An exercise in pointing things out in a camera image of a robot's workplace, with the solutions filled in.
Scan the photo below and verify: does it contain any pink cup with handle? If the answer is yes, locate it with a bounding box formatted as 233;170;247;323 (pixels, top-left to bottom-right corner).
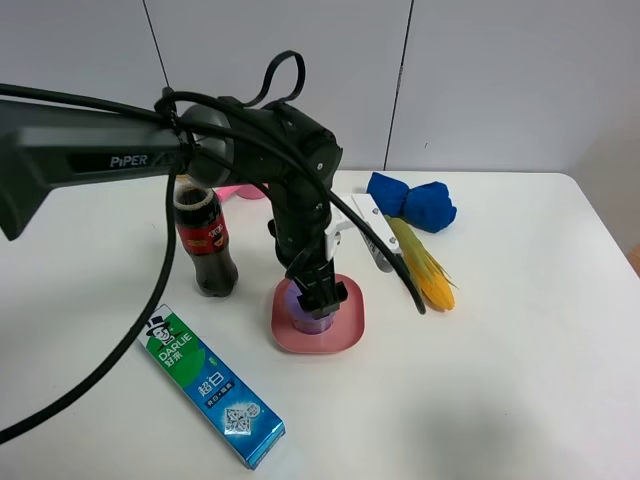
216;185;265;202

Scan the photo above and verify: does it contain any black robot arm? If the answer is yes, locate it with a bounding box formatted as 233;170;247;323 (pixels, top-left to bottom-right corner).
1;101;347;318

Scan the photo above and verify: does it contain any blue folded cloth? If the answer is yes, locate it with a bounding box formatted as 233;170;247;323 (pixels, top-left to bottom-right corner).
366;173;457;233

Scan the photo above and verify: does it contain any corn cob with husk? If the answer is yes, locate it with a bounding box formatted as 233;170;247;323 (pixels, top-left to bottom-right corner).
385;215;455;312

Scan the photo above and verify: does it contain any pink square plate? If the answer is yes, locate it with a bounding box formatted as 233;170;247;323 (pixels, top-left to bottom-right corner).
271;274;365;354

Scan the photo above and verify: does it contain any cola bottle yellow cap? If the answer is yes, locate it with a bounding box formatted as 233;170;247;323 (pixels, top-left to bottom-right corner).
173;175;238;298

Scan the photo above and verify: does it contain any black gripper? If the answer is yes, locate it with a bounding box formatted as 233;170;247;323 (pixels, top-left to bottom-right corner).
269;204;348;318

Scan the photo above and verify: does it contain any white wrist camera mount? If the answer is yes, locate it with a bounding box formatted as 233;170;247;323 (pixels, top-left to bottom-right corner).
322;191;405;274

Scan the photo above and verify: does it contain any purple lidded round container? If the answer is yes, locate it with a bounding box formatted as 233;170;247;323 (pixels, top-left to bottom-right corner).
285;281;335;335

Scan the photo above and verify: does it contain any black cable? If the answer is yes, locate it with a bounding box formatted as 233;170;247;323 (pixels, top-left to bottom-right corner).
0;49;427;446

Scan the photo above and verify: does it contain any green blue toothpaste box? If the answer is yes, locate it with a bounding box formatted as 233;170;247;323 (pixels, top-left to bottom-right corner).
137;304;286;470

